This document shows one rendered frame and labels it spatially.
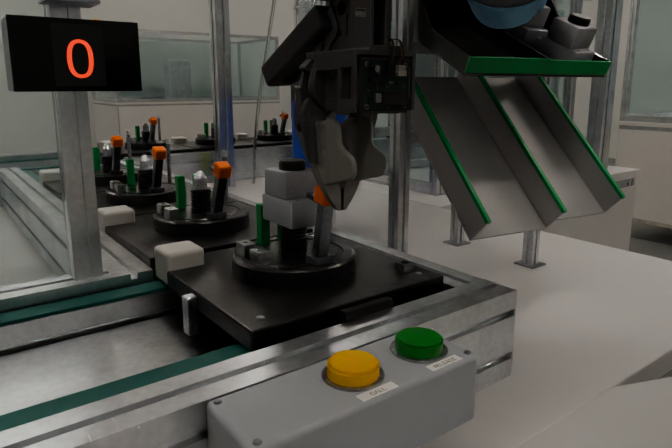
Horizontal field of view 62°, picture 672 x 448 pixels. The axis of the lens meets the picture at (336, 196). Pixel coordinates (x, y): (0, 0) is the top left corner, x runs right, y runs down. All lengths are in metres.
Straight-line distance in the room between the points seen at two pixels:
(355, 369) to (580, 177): 0.60
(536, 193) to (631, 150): 4.03
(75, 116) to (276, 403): 0.40
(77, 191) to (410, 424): 0.43
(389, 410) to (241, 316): 0.17
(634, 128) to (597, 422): 4.27
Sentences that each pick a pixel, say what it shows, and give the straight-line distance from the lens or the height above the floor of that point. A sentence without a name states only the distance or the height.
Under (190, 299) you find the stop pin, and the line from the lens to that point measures 0.59.
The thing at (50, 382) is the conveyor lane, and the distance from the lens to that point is 0.58.
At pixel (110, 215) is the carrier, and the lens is 0.90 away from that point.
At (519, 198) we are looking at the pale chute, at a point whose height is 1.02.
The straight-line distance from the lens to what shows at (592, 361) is 0.74.
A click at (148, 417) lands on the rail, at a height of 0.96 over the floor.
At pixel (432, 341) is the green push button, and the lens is 0.48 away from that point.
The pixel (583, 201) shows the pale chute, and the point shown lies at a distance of 0.91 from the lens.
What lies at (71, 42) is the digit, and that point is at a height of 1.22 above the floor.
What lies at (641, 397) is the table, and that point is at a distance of 0.69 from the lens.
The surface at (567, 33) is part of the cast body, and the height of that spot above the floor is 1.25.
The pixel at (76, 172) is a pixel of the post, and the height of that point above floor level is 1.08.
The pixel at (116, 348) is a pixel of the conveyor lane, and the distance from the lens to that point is 0.62.
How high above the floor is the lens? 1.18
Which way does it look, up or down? 11 degrees down
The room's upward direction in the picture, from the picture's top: straight up
